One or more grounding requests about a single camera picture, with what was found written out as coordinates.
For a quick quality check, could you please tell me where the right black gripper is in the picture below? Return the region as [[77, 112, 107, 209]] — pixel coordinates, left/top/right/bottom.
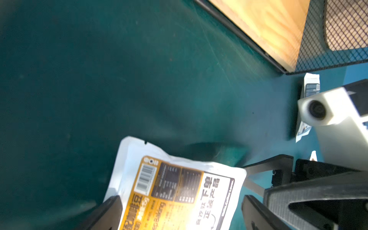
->
[[243, 154, 368, 230]]

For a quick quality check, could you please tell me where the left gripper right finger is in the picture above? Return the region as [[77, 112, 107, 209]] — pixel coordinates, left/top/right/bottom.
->
[[241, 195, 290, 230]]

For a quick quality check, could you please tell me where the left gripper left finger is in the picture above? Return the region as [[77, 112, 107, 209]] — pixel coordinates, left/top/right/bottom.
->
[[75, 195, 123, 230]]

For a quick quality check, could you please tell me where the yellow coffee bag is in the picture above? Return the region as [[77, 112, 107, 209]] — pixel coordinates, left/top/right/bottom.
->
[[105, 137, 247, 230]]

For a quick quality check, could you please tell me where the grey coffee bag right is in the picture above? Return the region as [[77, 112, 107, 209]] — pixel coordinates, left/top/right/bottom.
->
[[295, 73, 321, 143]]

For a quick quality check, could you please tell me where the wooden two-tier shelf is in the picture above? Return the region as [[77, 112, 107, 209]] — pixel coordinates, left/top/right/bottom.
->
[[198, 0, 368, 74]]

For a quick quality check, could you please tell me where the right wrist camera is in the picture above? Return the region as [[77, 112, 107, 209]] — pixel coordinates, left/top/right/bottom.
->
[[298, 79, 368, 171]]

